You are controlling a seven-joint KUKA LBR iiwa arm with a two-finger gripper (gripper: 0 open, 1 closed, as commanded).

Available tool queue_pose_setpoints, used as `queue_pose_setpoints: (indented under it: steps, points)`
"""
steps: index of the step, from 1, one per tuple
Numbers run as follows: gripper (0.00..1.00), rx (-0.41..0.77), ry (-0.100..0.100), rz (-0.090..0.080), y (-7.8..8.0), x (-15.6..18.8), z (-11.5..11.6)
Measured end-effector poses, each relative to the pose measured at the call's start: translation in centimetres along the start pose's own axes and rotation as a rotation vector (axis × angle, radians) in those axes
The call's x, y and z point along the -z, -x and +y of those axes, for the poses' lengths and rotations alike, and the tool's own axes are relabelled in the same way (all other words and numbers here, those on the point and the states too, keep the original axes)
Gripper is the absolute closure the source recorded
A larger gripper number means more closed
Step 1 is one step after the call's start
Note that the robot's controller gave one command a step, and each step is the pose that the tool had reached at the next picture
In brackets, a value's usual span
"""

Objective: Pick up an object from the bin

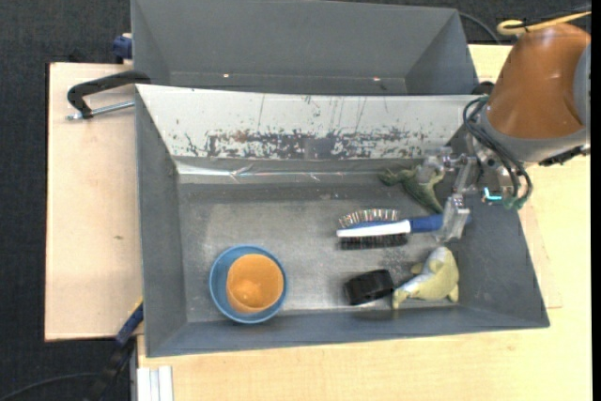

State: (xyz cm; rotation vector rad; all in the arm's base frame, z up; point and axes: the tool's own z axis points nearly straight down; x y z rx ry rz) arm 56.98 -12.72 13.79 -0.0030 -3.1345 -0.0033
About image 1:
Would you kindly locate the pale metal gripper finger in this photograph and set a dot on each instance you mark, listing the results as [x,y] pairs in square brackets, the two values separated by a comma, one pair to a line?
[451,159]
[456,216]

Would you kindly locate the green toy dinosaur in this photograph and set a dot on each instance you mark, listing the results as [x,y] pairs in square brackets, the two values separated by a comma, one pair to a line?
[420,190]

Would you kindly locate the yellow-green plush toy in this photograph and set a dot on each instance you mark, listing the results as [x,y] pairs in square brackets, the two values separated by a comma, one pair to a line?
[436,279]

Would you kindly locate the blue and white brush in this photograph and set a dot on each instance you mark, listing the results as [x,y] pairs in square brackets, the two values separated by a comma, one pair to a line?
[375,228]

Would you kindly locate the grey metal bin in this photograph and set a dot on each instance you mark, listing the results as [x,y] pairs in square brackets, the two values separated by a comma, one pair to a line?
[291,220]

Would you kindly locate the orange cup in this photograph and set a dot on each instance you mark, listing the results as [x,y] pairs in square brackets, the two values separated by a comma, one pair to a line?
[256,282]

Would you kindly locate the pale wood board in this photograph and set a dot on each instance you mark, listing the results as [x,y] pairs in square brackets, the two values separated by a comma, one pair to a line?
[89,211]

